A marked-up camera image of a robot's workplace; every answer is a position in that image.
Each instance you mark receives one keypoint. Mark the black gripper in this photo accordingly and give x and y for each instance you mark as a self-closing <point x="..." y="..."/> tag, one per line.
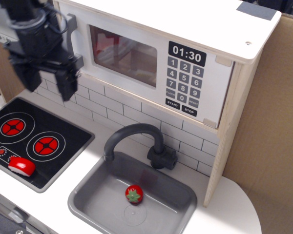
<point x="63" y="64"/>

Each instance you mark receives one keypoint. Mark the white toy microwave door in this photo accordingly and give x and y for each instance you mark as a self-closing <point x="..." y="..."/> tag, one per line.
<point x="169" y="72"/>

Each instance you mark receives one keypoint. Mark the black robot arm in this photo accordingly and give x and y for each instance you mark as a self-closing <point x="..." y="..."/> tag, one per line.
<point x="44" y="44"/>

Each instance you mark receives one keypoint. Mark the white wooden microwave cabinet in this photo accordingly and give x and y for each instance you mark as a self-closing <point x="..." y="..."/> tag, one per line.
<point x="232" y="29"/>

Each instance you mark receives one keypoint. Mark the black toy stovetop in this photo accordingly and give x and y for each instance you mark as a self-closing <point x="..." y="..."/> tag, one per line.
<point x="47" y="140"/>

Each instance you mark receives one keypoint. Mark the grey range hood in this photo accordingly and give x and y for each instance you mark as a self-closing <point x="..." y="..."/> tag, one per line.
<point x="6" y="33"/>

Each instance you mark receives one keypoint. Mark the red white toy sushi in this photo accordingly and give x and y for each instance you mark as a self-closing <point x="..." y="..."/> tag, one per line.
<point x="21" y="166"/>

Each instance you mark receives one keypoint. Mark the grey plastic sink basin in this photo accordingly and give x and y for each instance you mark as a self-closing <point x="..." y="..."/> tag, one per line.
<point x="125" y="196"/>

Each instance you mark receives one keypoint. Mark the red toy strawberry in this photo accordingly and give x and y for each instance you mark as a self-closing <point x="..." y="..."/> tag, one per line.
<point x="134" y="194"/>

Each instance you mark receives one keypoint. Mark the brown cardboard panel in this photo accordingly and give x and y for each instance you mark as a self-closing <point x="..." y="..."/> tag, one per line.
<point x="261" y="156"/>

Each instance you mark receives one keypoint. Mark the grey oven front handle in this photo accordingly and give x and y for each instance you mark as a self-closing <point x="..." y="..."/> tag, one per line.
<point x="15" y="220"/>

